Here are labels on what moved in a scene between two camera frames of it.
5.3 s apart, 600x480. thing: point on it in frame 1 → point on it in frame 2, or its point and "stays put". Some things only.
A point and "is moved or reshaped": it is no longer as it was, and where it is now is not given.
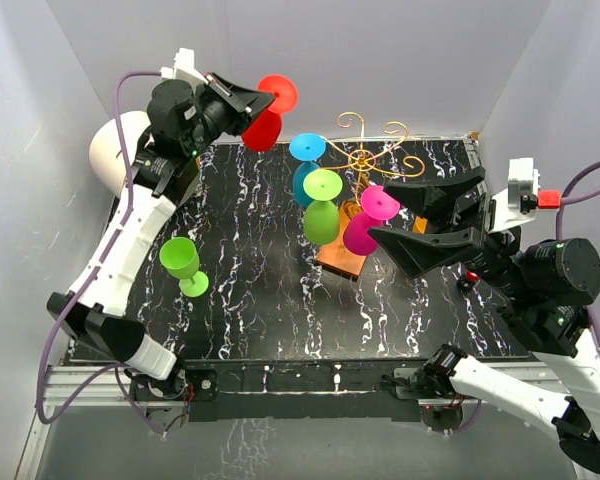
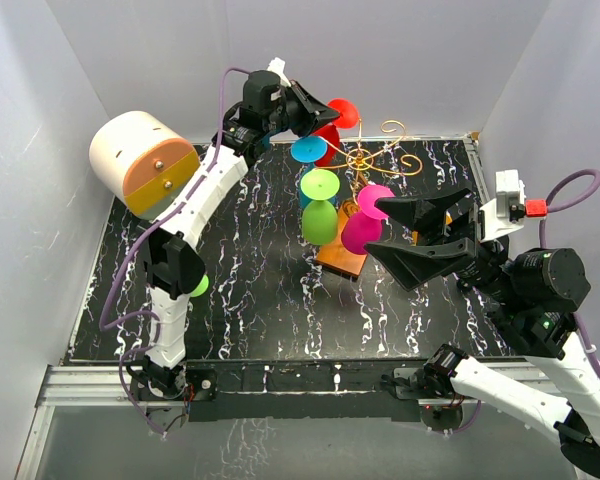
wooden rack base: [337, 258] stays put
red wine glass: [265, 132] is moved or reshaped
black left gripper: [243, 104] → [314, 115]
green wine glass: [322, 217] stays put
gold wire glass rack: [364, 159] stays put
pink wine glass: [378, 205] stays put
